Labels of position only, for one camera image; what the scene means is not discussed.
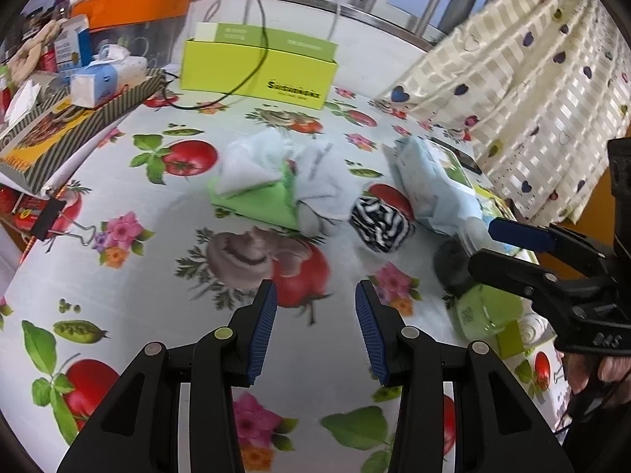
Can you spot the pale grey cloth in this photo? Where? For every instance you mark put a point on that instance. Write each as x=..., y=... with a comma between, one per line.
x=320, y=182

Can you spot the orange lid storage bin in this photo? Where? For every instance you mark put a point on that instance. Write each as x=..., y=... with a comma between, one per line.
x=138, y=7

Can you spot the fruit print tablecloth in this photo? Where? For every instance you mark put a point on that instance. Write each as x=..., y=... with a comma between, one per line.
x=148, y=281

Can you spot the translucent plastic container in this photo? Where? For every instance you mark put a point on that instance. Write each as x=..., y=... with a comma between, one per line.
x=451, y=266

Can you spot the black white striped sock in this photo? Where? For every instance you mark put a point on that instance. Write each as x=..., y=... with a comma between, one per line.
x=379, y=224

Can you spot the wooden wardrobe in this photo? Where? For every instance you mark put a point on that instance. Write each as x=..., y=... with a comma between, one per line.
x=596, y=202

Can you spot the heart print striped curtain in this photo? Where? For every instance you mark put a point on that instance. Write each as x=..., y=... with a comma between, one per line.
x=532, y=83

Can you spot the black smartphone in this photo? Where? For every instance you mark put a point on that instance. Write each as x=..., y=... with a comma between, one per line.
x=468, y=163

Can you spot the black binder clip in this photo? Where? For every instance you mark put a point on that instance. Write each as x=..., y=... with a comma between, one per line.
x=47, y=219

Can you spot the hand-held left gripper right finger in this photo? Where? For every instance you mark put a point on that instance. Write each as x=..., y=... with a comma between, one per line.
x=368, y=325

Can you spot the wet wipes pack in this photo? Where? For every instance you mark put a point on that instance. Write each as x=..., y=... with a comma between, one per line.
x=429, y=182

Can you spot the red packet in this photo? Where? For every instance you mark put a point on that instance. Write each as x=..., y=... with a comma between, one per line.
x=15, y=207

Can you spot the beige knitted cloth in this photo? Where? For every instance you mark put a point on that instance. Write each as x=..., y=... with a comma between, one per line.
x=29, y=54

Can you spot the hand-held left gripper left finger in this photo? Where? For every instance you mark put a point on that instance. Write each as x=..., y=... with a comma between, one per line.
x=263, y=325

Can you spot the yellow-green cardboard box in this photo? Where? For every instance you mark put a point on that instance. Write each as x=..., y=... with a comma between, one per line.
x=222, y=69

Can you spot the black yellow striped box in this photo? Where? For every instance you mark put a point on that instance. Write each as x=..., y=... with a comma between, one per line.
x=98, y=118

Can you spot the white tissue pack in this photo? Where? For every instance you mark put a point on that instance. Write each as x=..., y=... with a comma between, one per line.
x=128, y=66

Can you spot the white folded towel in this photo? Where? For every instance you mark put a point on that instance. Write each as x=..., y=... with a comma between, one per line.
x=241, y=170

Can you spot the green towel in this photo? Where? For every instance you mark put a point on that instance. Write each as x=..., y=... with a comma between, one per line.
x=256, y=204

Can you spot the white towel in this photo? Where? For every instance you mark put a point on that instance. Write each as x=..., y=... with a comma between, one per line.
x=241, y=170
x=535, y=329

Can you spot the white paper sheet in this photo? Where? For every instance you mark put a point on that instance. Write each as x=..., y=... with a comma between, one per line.
x=22, y=101

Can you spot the blue white tissue box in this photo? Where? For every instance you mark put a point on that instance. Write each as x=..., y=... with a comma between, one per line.
x=93, y=83

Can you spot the person's right hand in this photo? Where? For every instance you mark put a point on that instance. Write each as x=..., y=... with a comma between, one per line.
x=611, y=374

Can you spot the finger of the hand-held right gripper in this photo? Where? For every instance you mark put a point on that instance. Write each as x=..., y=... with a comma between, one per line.
x=520, y=234
x=507, y=268

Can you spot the white blue small carton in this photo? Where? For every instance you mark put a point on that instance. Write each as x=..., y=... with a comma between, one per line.
x=71, y=42

